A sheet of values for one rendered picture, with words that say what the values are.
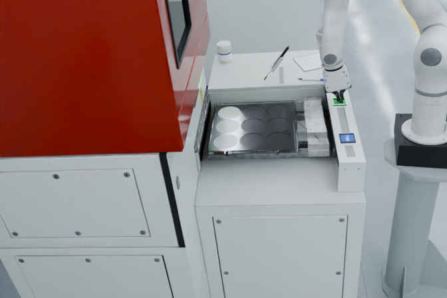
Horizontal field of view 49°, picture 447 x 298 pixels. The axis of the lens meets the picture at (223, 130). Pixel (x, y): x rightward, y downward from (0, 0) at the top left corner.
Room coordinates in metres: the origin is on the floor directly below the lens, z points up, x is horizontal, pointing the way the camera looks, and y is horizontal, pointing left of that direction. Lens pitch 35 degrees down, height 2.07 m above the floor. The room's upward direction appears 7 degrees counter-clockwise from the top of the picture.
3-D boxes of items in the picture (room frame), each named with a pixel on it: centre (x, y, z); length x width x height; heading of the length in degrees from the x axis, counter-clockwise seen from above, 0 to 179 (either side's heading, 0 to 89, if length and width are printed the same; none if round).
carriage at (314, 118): (1.68, -0.39, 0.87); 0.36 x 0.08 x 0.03; 172
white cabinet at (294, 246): (1.77, -0.24, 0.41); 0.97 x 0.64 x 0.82; 172
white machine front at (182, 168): (1.55, 0.12, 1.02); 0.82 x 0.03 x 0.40; 172
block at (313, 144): (1.53, -0.37, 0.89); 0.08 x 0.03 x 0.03; 82
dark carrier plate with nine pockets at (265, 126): (1.70, -0.13, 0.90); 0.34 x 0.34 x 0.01; 82
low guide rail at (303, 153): (1.58, -0.17, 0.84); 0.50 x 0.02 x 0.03; 82
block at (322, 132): (1.61, -0.38, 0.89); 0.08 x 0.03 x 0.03; 82
